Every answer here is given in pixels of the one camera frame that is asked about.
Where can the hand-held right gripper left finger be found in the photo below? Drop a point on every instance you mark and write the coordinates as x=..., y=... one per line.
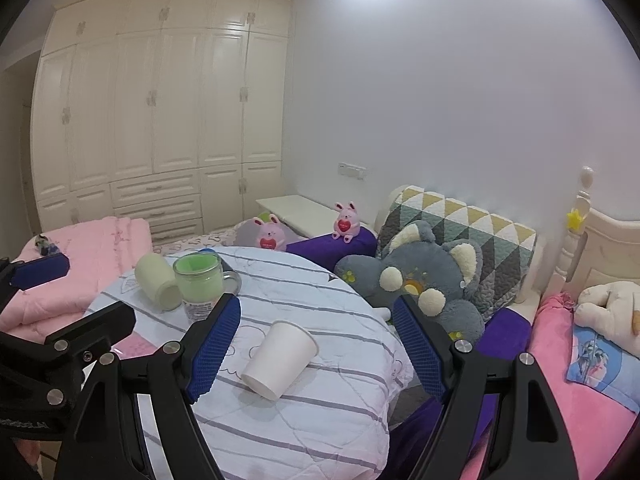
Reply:
x=216, y=347

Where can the pink grey bunny plush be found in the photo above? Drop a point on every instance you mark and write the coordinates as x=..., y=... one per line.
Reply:
x=245, y=232

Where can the pink quilted blanket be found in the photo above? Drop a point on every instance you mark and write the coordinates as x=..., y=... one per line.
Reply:
x=95, y=250

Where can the blue printed pillow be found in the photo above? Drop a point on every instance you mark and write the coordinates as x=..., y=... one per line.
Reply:
x=600, y=365

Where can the cream bed headboard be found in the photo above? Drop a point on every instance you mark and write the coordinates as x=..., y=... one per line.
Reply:
x=610, y=250

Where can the white paper cup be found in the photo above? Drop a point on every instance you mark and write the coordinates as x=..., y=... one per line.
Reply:
x=280, y=360

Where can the yellow star ornament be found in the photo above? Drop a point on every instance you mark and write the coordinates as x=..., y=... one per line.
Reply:
x=575, y=219

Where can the white bedside table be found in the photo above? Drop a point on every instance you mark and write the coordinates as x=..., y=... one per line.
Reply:
x=305, y=212

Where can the pale cream cup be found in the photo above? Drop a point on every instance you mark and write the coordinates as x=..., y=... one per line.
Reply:
x=156, y=280

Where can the pink patterned bed sheet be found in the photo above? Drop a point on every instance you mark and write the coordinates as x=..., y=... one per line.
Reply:
x=190, y=241

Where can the triangle pattern quilted cushion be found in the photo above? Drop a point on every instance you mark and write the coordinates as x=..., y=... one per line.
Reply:
x=500, y=255

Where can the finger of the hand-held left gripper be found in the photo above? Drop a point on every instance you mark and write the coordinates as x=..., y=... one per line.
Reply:
x=102, y=322
x=42, y=267

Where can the cream plush toy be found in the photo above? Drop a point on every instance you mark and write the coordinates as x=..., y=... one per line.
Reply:
x=597, y=307

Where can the white striped quilt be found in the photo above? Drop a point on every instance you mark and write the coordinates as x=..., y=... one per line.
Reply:
x=320, y=310

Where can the grey koala plush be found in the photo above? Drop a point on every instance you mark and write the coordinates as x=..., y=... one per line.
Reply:
x=440, y=265

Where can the purple blanket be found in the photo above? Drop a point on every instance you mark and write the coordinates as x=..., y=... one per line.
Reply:
x=505, y=330

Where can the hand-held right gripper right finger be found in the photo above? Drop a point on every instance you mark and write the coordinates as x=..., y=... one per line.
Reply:
x=419, y=355

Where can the white wall switch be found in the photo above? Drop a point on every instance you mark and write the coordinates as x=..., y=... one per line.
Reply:
x=351, y=170

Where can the cream wardrobe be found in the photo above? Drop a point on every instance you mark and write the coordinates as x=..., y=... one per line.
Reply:
x=160, y=110

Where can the small dark toy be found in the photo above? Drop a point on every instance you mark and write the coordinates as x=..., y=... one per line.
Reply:
x=45, y=245

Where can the green glass mug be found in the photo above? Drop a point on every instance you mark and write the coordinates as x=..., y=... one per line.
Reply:
x=199, y=285

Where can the pink fleece blanket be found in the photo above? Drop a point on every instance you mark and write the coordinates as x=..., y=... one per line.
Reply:
x=565, y=410

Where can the pink plush rabbit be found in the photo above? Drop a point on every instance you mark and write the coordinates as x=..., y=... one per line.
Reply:
x=269, y=235
x=346, y=222

